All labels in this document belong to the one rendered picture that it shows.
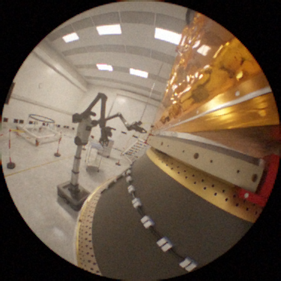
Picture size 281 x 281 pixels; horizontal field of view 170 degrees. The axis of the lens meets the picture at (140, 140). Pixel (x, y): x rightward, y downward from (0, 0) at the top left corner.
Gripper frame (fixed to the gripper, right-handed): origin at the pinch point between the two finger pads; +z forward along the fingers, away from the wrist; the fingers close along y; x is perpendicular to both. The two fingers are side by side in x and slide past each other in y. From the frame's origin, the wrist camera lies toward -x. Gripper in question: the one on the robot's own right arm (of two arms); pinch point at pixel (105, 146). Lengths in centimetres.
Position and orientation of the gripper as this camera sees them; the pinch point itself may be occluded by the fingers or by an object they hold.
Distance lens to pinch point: 111.3
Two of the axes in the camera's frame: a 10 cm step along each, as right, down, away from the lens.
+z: 1.7, 9.8, -0.5
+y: 1.6, 0.2, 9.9
